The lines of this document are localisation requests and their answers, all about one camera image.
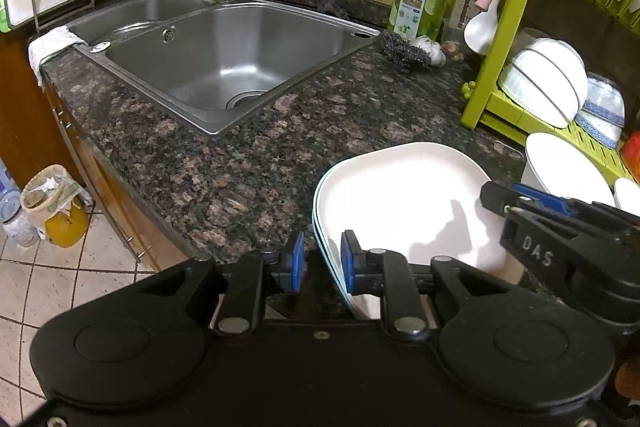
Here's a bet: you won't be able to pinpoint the blue square plate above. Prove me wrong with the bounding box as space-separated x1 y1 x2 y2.
311 190 356 313

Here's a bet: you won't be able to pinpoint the white disposable bowl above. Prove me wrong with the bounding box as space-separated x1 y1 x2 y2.
521 132 615 207
614 178 640 217

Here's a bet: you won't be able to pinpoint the garlic bulb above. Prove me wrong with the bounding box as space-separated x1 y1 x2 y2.
410 36 446 68

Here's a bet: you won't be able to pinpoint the mint green square plate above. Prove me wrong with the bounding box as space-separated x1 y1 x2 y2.
311 169 369 320

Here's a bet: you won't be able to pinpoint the yellow trash bin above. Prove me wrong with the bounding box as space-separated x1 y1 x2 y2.
21 165 93 248

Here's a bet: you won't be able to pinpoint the red ceramic bowl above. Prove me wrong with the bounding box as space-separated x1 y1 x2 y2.
620 131 640 183

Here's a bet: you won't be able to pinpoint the blue patterned ceramic bowls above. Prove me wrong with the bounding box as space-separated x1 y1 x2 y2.
575 72 626 150

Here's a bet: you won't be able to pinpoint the water bottle on floor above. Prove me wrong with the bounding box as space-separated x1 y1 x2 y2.
0 162 39 248

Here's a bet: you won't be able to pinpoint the white dishcloth on counter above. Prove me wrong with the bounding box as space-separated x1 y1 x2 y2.
27 26 86 88

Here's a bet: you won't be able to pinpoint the steel wool scrubber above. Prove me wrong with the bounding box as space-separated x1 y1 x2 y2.
380 31 432 69

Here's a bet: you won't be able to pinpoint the pink handled white spoon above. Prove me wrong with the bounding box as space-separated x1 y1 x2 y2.
463 0 500 56

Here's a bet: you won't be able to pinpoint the stainless steel sink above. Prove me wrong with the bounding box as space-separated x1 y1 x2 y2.
67 0 380 135

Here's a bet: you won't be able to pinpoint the pink square plate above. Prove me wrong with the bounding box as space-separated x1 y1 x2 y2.
318 142 524 319

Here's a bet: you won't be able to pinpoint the stacked white ceramic bowls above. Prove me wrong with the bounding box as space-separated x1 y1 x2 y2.
498 37 588 129

